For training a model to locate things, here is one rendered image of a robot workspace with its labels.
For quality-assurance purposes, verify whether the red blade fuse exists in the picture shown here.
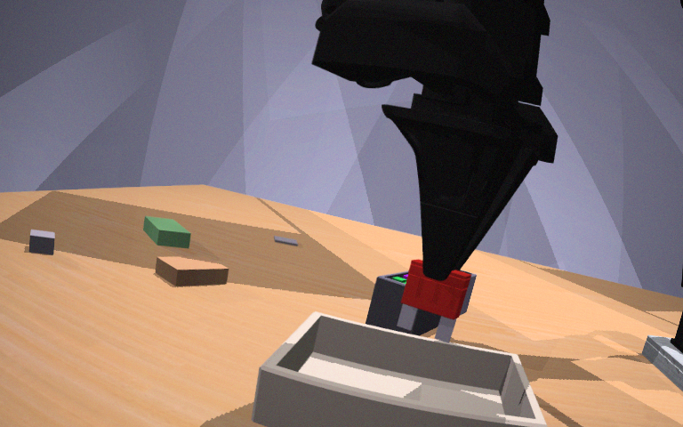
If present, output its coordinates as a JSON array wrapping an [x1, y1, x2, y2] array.
[[397, 260, 471, 343]]

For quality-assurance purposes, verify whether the light green block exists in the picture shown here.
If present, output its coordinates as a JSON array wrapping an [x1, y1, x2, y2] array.
[[143, 216, 191, 248]]

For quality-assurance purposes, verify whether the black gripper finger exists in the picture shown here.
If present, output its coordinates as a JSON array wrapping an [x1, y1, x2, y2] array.
[[382, 104, 524, 281], [452, 148, 539, 271]]

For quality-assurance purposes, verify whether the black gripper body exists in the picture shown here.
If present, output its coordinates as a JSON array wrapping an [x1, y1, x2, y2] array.
[[311, 0, 558, 163]]

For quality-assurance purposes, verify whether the tan flat block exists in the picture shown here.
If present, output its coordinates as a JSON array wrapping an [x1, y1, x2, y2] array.
[[155, 256, 229, 287]]

